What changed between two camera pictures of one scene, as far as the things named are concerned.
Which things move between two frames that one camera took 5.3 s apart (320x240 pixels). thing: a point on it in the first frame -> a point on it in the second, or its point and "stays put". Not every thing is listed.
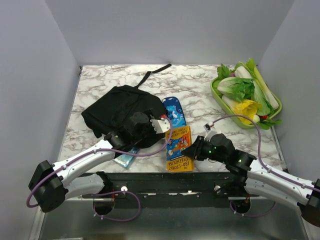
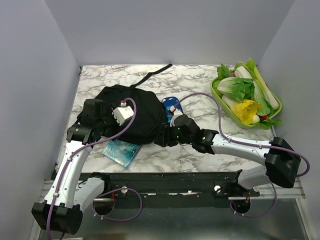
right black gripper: [195, 149] -> [164, 136]
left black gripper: [153, 136] -> [109, 113]
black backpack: [112, 109] stays put
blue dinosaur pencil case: [175, 111] stays put
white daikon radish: [242, 72] stays put
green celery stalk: [254, 71] stays put
